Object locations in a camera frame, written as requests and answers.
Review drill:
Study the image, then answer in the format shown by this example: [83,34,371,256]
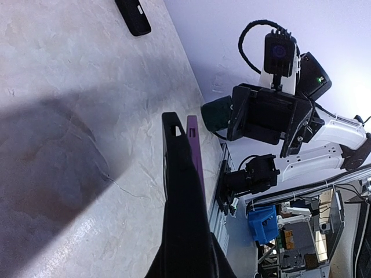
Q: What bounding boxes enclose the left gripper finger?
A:
[144,136,243,278]

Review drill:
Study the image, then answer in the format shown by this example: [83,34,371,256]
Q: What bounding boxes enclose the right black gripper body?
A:
[227,84,313,145]

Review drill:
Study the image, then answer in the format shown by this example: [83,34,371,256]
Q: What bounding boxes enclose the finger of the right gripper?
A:
[280,108,313,158]

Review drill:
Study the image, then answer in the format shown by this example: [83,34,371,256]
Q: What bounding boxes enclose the purple phone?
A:
[186,115,208,218]

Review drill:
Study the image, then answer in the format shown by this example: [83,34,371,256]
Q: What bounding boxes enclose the black phone case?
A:
[162,112,188,200]
[115,0,152,36]

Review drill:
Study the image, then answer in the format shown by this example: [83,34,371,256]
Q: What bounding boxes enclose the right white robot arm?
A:
[202,20,370,204]

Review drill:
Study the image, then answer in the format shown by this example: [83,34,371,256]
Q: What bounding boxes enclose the dark green mug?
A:
[201,96,232,132]

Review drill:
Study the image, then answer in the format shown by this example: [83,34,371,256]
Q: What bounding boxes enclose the blue plastic part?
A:
[248,206,279,244]

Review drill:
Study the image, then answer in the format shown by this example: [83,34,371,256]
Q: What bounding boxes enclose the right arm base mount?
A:
[215,159,239,215]

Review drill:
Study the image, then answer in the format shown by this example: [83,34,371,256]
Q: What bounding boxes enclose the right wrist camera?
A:
[259,28,301,95]

